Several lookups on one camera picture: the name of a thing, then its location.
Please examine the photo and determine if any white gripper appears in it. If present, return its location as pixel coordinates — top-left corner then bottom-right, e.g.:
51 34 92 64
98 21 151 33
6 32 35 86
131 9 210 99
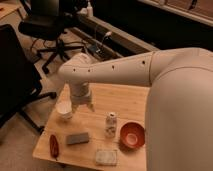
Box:
69 83 95 114

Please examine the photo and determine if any small clear plastic bottle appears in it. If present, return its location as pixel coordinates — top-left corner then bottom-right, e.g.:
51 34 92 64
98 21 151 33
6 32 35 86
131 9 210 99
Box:
105 112 117 138

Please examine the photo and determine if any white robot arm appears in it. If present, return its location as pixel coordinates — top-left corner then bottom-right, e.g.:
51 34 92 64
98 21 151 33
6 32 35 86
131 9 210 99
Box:
59 48 213 171

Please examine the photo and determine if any white spray bottle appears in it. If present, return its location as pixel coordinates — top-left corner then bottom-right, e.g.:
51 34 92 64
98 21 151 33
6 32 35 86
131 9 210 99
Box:
87 0 93 17

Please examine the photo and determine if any white paper cup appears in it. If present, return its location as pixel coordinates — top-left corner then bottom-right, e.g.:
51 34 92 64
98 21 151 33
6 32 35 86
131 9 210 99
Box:
56 101 72 119

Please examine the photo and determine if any grey rectangular sponge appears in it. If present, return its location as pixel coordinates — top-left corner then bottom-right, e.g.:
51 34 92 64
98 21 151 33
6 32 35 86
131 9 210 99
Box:
66 132 89 145

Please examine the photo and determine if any red chip bag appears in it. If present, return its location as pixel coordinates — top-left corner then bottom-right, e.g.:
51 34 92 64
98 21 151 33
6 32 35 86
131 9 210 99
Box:
49 135 59 158

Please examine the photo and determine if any beige rectangular sponge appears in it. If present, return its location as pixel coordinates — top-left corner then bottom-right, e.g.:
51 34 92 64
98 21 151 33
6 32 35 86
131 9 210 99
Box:
95 149 117 166

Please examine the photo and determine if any red bowl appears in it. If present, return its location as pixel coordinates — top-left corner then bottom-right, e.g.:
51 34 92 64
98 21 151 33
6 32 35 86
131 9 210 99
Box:
120 122 145 149

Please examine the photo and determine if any black power strip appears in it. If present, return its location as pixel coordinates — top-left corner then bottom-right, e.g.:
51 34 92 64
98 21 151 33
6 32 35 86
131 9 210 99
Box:
88 45 102 55

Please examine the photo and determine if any black office chair left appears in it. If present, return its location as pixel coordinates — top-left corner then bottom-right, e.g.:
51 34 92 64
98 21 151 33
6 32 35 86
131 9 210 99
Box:
0 24 57 134

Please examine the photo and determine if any black office chair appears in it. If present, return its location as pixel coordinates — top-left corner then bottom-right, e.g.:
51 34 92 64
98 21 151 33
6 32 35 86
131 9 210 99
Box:
18 0 87 74
0 24 57 134

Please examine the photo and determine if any black office chair back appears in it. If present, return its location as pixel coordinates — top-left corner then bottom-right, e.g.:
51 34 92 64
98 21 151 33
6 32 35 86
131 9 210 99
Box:
18 0 87 74

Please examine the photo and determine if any white cable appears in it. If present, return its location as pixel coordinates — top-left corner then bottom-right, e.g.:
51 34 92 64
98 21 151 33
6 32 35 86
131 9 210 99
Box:
94 30 113 54

